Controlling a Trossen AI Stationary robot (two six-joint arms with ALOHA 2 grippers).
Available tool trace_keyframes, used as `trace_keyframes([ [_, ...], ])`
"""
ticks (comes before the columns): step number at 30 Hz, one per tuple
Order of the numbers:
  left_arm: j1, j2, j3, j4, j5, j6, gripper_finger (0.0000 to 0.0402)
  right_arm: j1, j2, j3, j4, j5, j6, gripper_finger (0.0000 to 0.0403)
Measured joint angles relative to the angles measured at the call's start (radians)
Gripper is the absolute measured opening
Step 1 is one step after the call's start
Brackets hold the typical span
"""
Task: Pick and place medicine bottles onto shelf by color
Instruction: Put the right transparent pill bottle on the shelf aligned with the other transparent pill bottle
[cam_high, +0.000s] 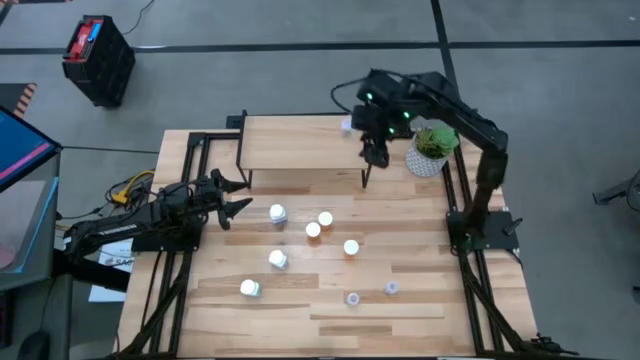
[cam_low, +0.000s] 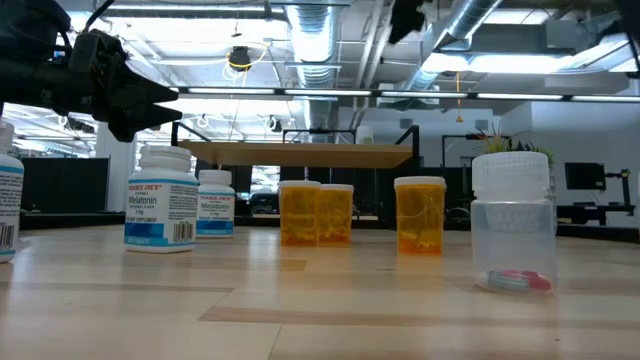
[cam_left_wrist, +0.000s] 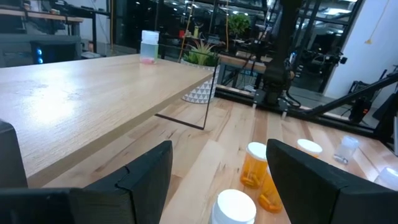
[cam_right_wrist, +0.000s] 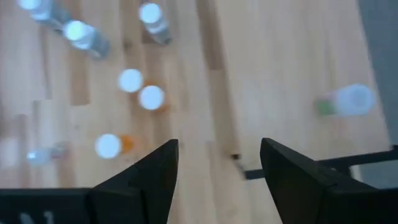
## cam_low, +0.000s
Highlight white melatonin bottle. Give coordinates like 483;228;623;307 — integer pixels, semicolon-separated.
0;119;25;264
123;144;200;254
196;169;236;239

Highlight orange pill bottle white cap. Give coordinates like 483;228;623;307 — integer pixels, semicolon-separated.
393;175;447;256
319;183;355;246
278;180;322;247

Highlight yellow hanging cord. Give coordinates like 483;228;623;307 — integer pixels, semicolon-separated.
454;72;464;124

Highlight succulent in patterned white pot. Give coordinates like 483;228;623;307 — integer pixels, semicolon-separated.
468;124;557;169

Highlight black metal frame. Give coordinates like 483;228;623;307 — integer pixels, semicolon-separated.
282;128;357;145
440;133;511;169

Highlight black rail with light strips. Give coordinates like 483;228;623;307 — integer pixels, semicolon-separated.
169;86;640;104

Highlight wooden shelf with black frame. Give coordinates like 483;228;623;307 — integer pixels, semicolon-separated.
171;122;421;227

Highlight black computer monitor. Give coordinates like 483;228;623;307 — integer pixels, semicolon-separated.
564;162;608;192

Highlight black room partition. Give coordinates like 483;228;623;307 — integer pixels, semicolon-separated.
19;157;110;214

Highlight black ceiling camera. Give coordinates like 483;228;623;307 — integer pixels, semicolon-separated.
228;45;253;73

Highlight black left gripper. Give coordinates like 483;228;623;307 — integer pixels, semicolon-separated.
67;58;184;143

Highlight black office desk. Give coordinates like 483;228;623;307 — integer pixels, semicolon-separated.
556;201;637;227

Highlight black left camera cable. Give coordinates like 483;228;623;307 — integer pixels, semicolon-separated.
82;0;117;33

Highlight yellow ceiling cable loop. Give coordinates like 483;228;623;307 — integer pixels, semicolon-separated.
225;41;271;71

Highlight clear plastic pill bottle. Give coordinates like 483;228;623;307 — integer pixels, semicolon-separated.
470;151;559;296

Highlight round silver air duct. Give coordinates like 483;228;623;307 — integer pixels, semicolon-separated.
402;0;504;94
284;0;342;132

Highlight pink and teal pills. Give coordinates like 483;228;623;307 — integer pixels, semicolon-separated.
486;268;553;294

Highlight black aluminium table frame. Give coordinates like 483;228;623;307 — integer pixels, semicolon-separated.
19;209;640;245

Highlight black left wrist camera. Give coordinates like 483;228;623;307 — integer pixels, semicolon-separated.
69;28;126;67

